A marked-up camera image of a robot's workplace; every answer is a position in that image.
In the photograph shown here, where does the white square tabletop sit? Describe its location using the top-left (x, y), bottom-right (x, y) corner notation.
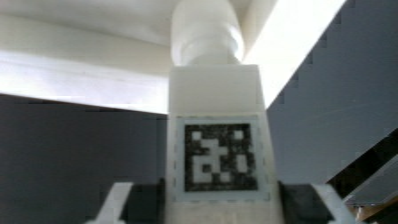
top-left (0, 0), bottom-right (349, 114)

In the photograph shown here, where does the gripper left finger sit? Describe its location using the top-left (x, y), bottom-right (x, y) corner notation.
top-left (86, 182), bottom-right (134, 224)

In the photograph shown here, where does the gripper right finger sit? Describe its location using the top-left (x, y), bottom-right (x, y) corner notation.
top-left (314, 184), bottom-right (358, 224)

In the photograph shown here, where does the white leg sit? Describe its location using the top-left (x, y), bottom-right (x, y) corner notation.
top-left (166, 0), bottom-right (285, 224)

